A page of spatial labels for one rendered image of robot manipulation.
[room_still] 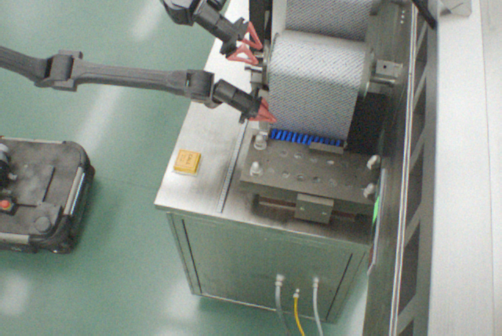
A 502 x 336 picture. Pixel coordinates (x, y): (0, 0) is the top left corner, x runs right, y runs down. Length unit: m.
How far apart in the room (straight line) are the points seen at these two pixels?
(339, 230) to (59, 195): 1.40
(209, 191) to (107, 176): 1.25
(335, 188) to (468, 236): 0.77
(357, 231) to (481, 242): 0.84
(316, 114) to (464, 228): 0.81
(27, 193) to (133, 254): 0.56
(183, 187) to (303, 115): 0.43
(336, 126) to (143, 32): 2.13
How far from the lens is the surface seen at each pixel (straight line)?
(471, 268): 0.72
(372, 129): 1.61
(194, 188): 1.60
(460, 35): 0.98
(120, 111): 3.01
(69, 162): 2.58
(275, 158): 1.49
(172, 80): 1.43
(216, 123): 1.73
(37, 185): 2.54
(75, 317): 2.50
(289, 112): 1.48
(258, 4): 1.67
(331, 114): 1.46
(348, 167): 1.50
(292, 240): 1.58
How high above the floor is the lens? 2.27
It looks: 56 degrees down
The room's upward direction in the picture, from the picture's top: straight up
